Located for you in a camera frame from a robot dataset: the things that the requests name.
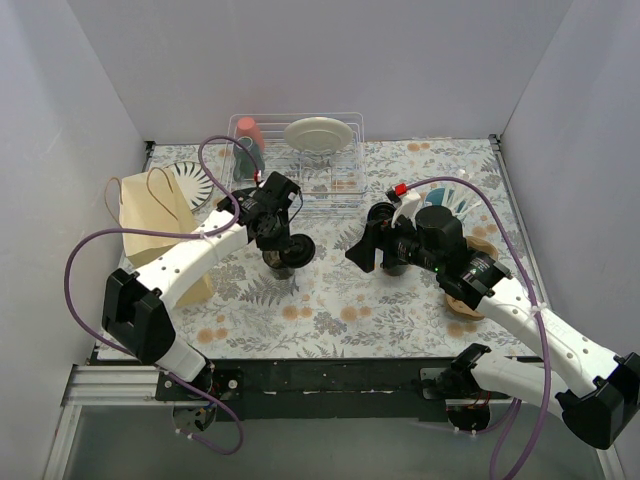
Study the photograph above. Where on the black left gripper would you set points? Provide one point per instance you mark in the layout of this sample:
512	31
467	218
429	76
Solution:
273	240

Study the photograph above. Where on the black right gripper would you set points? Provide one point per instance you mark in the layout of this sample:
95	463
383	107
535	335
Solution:
379	244

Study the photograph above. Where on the black coffee cup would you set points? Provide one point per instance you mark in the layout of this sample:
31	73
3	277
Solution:
276	265

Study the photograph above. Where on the black cup lid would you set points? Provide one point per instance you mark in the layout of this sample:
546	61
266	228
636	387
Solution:
300	251

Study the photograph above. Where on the brown cardboard cup carriers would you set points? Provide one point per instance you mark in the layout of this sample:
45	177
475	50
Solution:
465	308

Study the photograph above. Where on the stack of black cups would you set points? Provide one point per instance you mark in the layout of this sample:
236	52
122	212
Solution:
396	270

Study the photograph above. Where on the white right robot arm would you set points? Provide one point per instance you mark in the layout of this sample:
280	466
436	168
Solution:
594	390

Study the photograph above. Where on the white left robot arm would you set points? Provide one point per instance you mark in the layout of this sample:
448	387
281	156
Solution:
137	305

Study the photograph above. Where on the stack of black lids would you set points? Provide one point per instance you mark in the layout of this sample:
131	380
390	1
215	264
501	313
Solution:
381	211

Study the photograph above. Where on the dark green mug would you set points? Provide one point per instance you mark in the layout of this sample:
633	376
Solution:
248	159

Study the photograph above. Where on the floral table mat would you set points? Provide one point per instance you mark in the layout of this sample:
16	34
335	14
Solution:
330	308

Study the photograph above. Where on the striped black white plate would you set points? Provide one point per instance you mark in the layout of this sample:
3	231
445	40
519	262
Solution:
195	184

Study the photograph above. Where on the blue cup holder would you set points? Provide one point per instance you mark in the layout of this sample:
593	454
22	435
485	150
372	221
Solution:
442	196

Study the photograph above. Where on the pink cup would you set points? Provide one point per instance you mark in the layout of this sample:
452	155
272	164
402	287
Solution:
248	127

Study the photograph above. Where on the cream ceramic plate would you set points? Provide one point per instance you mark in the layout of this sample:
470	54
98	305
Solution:
318	135

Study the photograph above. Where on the brown paper bag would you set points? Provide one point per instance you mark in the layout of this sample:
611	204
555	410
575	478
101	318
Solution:
151	201

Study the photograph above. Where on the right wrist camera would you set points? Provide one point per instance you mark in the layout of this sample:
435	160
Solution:
406	201

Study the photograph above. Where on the white wire dish rack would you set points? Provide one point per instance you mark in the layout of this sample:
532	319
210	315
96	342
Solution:
328	181

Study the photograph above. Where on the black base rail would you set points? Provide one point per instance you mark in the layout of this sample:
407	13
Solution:
329	388

